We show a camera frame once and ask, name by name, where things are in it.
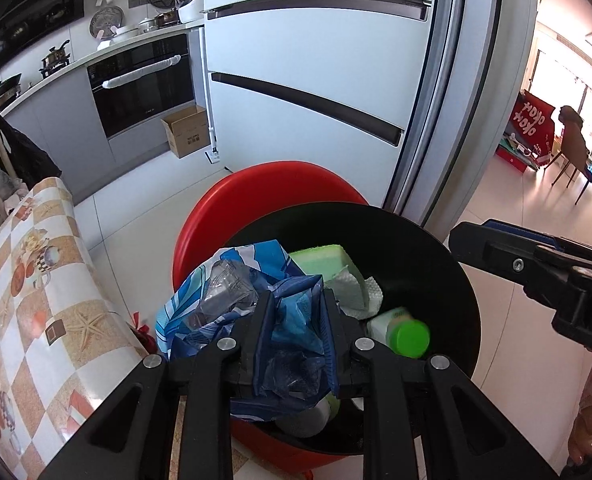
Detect brown dining chair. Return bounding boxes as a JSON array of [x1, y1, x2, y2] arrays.
[[546, 105, 592, 204]]

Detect blue plastic bag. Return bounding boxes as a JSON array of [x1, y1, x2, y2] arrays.
[[156, 240, 339, 422]]

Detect white rice cooker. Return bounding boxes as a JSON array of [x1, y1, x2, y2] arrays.
[[177, 0, 204, 24]]

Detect white paper towel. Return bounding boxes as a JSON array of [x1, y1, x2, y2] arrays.
[[325, 266, 384, 320]]

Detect cardboard box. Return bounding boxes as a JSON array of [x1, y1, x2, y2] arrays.
[[161, 104, 211, 158]]

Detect black cooking pot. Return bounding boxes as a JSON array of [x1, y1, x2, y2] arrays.
[[38, 40, 70, 79]]

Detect green cap bottle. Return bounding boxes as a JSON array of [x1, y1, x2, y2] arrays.
[[366, 308, 430, 359]]

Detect green sponge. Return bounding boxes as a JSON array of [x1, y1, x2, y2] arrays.
[[289, 244, 363, 281]]

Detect black trash bin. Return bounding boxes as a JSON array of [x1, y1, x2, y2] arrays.
[[222, 201, 483, 456]]

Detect white refrigerator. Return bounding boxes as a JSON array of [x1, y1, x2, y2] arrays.
[[205, 0, 499, 223]]

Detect black built-in oven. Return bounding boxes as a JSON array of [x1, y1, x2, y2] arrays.
[[87, 35, 194, 138]]

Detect red stool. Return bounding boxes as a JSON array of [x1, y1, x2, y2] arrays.
[[171, 160, 370, 478]]

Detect black wok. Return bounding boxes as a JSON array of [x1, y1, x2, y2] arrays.
[[0, 74, 21, 108]]

